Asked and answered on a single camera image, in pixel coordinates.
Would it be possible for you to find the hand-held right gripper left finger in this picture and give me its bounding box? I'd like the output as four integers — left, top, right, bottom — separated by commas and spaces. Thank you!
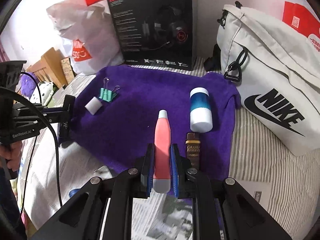
32, 144, 155, 240

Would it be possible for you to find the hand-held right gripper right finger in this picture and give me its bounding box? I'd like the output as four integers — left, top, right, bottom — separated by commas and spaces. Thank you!
171, 144, 293, 240

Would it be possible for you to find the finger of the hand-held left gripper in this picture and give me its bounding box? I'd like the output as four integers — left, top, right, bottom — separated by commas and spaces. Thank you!
37, 112, 72, 130
15, 104, 65, 114

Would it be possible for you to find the black and gold bar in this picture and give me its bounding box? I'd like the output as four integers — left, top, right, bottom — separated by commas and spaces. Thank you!
186, 133, 201, 170

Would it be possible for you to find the pink and white tube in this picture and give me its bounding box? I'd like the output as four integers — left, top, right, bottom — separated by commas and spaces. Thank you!
153, 110, 173, 193

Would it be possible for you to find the white tape roll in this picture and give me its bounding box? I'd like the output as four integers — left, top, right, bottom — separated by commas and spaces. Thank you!
85, 97, 103, 115

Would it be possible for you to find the green binder clip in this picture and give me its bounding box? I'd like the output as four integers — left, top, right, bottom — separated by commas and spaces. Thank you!
99, 78, 120, 103

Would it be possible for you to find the blue and white bottle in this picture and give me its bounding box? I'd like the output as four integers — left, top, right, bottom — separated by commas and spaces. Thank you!
189, 87, 213, 133

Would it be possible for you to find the purple fabric tray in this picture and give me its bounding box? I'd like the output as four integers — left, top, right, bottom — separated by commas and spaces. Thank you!
59, 65, 242, 180

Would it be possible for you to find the person's left hand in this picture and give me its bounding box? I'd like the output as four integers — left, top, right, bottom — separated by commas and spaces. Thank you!
0, 141, 23, 163

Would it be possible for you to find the floral pillow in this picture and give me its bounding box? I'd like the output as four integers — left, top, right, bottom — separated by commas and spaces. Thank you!
37, 81, 57, 105

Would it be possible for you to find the purple plush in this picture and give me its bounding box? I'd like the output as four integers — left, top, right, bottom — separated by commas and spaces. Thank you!
20, 77, 38, 98

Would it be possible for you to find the patterned notebook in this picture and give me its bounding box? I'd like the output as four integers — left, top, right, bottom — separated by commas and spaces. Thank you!
61, 57, 77, 82

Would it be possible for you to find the wooden headboard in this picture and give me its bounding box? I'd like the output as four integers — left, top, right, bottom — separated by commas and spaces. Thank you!
26, 47, 68, 89

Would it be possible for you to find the newspaper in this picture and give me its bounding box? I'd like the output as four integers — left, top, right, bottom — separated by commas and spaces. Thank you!
22, 130, 278, 240

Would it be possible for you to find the striped bed sheet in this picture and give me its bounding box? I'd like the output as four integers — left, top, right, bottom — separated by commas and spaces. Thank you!
50, 55, 320, 230

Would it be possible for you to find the white plastic shopping bag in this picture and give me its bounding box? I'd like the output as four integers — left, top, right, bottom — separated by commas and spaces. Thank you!
46, 0, 125, 75

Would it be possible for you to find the black headphone box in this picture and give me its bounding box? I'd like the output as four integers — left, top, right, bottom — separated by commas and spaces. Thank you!
107, 0, 197, 71

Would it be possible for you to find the black pouch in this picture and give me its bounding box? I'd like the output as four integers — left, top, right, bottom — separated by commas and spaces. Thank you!
204, 44, 223, 73

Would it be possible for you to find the grey waist bag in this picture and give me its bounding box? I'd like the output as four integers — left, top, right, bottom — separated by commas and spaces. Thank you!
215, 1, 320, 157

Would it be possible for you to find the small red paper bag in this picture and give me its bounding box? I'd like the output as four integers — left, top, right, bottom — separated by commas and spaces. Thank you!
282, 1, 320, 53

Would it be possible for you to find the black cable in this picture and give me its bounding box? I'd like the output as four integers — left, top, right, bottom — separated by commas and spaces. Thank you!
20, 71, 64, 208

